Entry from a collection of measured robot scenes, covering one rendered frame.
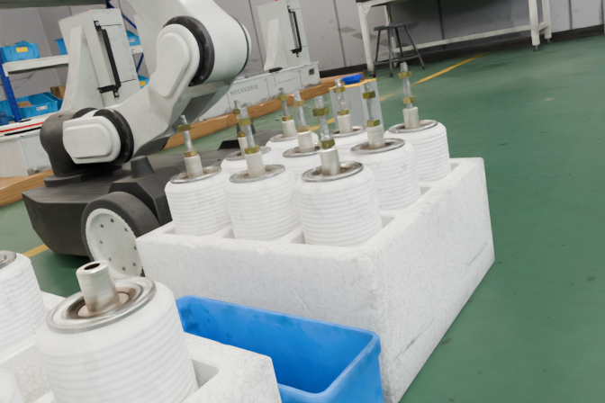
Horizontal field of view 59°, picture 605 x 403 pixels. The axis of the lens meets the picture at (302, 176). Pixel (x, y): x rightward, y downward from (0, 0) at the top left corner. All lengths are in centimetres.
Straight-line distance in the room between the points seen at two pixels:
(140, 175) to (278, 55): 336
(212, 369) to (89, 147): 102
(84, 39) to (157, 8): 198
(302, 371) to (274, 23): 401
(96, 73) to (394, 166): 259
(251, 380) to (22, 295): 27
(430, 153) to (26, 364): 57
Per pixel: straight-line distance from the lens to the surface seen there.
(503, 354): 72
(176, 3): 116
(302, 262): 60
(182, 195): 75
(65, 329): 39
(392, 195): 70
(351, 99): 103
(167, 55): 113
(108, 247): 114
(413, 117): 82
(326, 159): 62
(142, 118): 129
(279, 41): 444
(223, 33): 113
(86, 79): 312
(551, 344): 74
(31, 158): 272
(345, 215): 60
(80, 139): 142
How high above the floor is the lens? 40
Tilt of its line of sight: 13 degrees down
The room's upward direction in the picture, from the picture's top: 11 degrees counter-clockwise
